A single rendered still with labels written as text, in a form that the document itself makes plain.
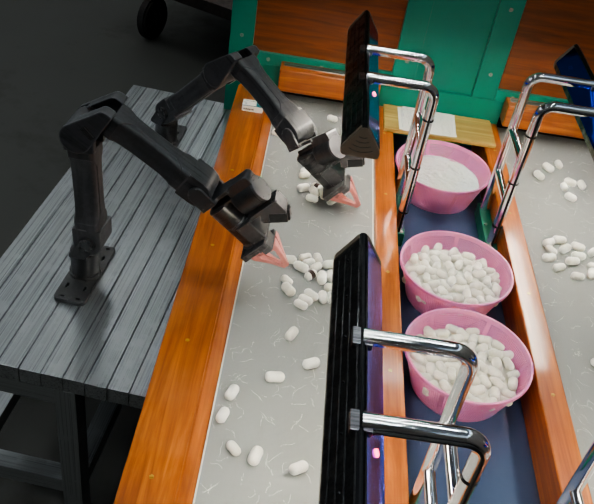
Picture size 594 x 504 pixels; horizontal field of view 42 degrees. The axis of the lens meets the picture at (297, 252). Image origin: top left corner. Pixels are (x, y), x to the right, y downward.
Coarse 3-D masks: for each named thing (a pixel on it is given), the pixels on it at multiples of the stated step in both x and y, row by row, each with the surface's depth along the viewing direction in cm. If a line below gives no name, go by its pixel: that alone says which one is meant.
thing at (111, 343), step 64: (192, 128) 230; (64, 192) 198; (128, 192) 201; (64, 256) 179; (128, 256) 182; (0, 320) 161; (64, 320) 163; (128, 320) 166; (64, 384) 152; (128, 384) 152
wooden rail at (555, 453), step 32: (480, 192) 223; (512, 224) 197; (512, 256) 186; (512, 288) 180; (512, 320) 176; (544, 320) 169; (544, 352) 162; (544, 384) 154; (544, 416) 148; (544, 448) 145; (576, 448) 143; (544, 480) 143
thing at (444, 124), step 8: (400, 112) 232; (408, 112) 233; (424, 112) 234; (400, 120) 228; (408, 120) 229; (440, 120) 232; (448, 120) 233; (400, 128) 225; (408, 128) 225; (432, 128) 227; (440, 128) 228; (448, 128) 229; (456, 136) 226
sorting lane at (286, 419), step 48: (288, 192) 199; (288, 240) 183; (336, 240) 186; (240, 288) 168; (240, 336) 157; (240, 384) 147; (288, 384) 149; (240, 432) 138; (288, 432) 140; (240, 480) 131; (288, 480) 132
